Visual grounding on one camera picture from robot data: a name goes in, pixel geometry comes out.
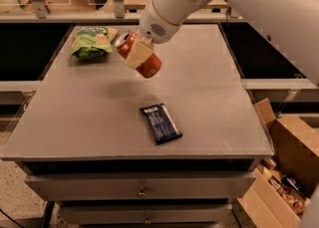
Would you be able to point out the dark blue snack bar wrapper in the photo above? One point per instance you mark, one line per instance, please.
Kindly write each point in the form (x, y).
(161, 124)

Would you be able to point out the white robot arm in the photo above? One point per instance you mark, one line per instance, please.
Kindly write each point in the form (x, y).
(292, 26)

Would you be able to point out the brass drawer knob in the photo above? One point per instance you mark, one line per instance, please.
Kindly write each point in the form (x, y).
(142, 193)
(147, 220)

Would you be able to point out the green chip bag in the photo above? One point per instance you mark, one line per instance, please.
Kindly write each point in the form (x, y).
(92, 42)

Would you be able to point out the upper grey drawer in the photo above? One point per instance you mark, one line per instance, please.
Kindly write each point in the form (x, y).
(125, 186)

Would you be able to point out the snack packets in box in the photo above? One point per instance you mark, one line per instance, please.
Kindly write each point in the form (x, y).
(295, 200)

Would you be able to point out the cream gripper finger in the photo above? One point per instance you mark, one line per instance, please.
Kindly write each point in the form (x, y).
(139, 52)

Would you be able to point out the grey drawer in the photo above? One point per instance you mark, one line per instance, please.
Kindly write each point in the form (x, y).
(125, 186)
(135, 214)

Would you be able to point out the brass upper drawer knob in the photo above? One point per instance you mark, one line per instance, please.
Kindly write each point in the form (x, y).
(142, 193)

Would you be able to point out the open cardboard box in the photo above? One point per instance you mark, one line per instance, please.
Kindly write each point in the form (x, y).
(296, 151)

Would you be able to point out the red Coca-Cola can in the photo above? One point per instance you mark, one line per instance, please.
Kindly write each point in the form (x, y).
(151, 66)

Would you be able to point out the lower grey drawer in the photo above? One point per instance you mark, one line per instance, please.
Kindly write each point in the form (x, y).
(135, 214)

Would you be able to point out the brass lower drawer knob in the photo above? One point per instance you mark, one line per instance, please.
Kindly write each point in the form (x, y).
(147, 220)

